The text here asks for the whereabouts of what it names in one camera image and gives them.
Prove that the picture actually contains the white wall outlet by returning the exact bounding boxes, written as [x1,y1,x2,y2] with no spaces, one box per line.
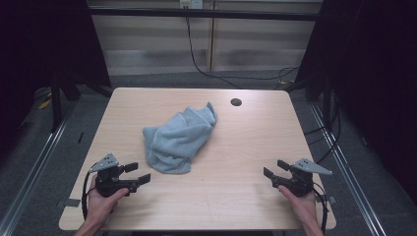
[179,0,205,10]

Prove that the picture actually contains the metal floor rail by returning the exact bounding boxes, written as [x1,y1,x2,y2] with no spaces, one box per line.
[0,104,77,236]
[309,102,388,236]

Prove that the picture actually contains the person's left hand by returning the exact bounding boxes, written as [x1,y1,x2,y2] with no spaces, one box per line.
[86,174,131,228]

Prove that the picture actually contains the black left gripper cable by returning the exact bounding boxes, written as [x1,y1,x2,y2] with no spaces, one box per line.
[81,161,99,221]

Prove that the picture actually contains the long black wall cable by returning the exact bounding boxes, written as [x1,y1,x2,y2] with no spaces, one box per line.
[185,16,300,90]

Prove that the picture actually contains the black curtain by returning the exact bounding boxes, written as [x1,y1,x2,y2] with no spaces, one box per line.
[0,0,112,161]
[294,0,417,206]

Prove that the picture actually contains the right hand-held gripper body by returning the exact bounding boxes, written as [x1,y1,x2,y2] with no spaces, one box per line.
[270,157,333,199]

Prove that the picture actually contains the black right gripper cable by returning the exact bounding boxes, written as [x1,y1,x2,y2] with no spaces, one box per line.
[312,181,330,236]

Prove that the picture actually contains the black floor cables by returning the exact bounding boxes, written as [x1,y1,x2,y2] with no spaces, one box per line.
[303,89,342,165]

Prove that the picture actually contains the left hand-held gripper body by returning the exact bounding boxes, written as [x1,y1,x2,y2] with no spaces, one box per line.
[89,152,141,199]

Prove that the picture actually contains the person's right hand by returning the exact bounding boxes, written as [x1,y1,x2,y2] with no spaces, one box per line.
[277,185,319,228]

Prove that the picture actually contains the black metal stand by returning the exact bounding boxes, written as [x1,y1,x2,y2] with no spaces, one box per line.
[49,77,64,134]

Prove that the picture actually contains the light blue towel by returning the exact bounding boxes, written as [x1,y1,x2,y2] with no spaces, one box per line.
[142,101,218,175]

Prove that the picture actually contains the black horizontal frame bar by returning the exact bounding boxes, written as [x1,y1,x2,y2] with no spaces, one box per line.
[88,7,320,23]

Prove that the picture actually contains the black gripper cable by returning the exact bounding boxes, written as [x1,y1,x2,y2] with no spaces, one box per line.
[312,181,330,236]
[81,161,99,221]

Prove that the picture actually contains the yellow floor marker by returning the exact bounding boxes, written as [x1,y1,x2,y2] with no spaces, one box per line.
[36,97,53,111]

